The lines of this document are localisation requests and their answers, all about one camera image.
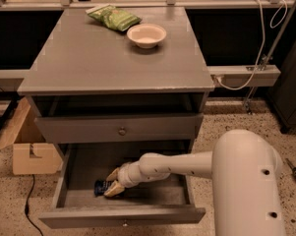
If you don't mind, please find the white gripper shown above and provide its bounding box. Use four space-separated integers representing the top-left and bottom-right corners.
104 162 147 198

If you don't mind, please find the dark blue snack bar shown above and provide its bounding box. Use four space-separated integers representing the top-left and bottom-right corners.
94 180 111 197

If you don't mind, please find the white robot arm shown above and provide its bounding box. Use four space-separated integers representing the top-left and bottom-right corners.
104 130 286 236

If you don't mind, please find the open grey lower drawer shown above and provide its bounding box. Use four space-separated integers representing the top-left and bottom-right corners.
39 141 206 229

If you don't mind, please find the closed grey upper drawer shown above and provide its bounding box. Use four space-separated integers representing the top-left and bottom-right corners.
35 114 204 144

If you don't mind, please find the grey wooden drawer cabinet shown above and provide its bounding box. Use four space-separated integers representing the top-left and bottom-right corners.
17 6 215 229

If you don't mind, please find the cardboard box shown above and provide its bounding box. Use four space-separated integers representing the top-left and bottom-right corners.
0 97 63 175

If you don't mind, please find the white round bowl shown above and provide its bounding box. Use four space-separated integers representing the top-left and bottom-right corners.
127 24 167 49

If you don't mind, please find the green chip bag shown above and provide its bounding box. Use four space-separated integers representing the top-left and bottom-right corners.
86 5 142 32

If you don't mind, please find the dark grey side cabinet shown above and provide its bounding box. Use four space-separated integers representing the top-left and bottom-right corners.
267 40 296 134

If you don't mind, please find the black floor cable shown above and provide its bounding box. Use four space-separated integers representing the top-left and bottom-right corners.
24 174 44 236

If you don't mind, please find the white hanging cable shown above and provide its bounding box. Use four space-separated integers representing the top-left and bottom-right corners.
214 0 289 91

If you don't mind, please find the grey wall rail beam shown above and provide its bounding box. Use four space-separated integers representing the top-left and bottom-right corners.
0 65 280 92

